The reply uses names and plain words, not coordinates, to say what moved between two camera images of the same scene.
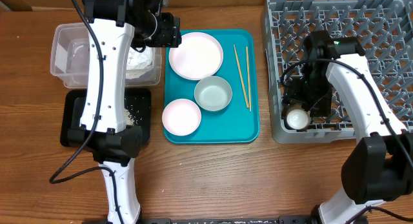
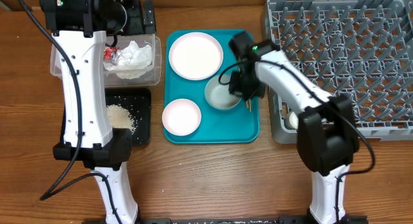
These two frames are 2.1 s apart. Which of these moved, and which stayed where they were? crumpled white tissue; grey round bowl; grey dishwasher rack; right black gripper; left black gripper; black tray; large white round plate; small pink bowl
Moved: right black gripper; left black gripper; grey round bowl
Stayed: black tray; small pink bowl; large white round plate; crumpled white tissue; grey dishwasher rack
